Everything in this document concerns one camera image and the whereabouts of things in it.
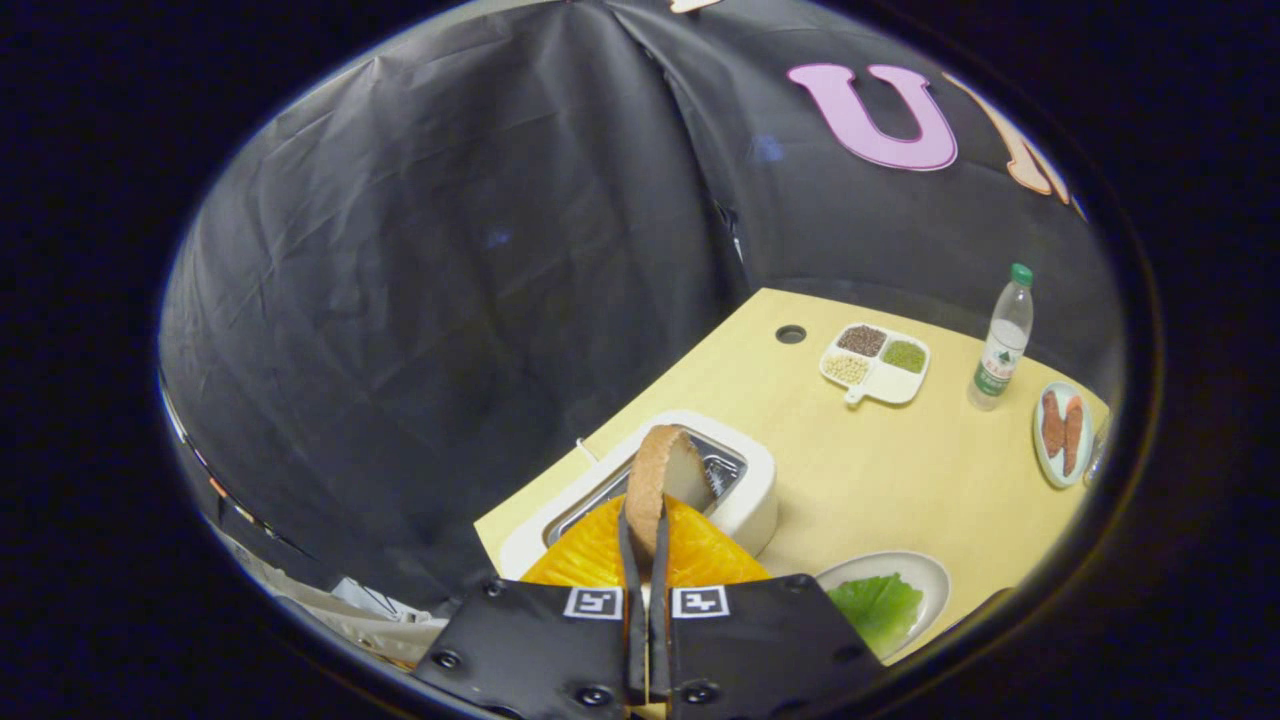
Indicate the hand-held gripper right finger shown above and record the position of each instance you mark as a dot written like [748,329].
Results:
[658,620]

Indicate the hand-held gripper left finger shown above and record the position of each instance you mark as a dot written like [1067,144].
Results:
[630,600]

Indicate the brown-crust toast slice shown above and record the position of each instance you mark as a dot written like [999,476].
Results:
[665,470]

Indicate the green lettuce leaf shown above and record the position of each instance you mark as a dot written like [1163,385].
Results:
[880,610]

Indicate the white toaster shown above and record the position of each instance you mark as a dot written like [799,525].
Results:
[755,490]

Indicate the cream round plate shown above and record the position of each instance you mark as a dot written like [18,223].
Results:
[930,580]

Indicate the white divided seed dish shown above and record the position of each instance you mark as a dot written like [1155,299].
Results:
[885,385]

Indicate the pale blue plate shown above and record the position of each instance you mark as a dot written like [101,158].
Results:
[1040,465]

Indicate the clear plastic water bottle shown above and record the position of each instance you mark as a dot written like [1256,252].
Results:
[1000,350]

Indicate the brown meat patty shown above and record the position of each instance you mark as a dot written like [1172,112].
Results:
[1073,435]
[1053,425]

